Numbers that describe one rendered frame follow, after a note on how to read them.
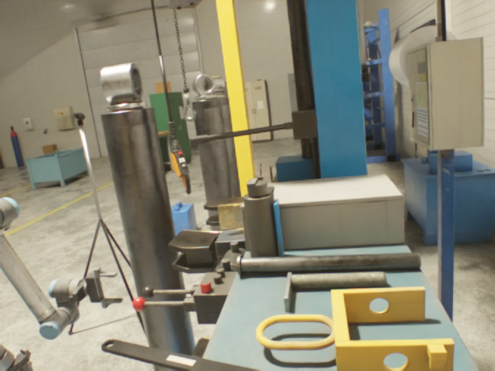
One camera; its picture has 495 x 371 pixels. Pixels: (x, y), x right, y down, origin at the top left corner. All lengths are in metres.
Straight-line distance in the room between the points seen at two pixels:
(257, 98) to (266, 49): 1.56
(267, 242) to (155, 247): 0.78
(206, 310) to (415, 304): 0.49
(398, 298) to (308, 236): 0.37
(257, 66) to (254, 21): 1.32
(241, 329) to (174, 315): 1.05
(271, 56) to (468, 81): 10.72
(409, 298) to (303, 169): 0.96
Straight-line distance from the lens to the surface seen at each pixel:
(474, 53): 1.64
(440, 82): 1.60
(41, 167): 9.48
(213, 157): 2.81
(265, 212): 0.90
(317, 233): 1.01
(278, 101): 12.11
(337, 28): 1.37
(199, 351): 1.62
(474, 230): 3.74
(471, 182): 3.60
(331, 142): 1.37
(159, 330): 1.80
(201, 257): 1.33
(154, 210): 1.58
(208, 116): 2.78
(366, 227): 1.01
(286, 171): 1.58
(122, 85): 1.56
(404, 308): 0.72
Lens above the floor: 1.47
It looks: 12 degrees down
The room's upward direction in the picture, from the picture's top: 7 degrees counter-clockwise
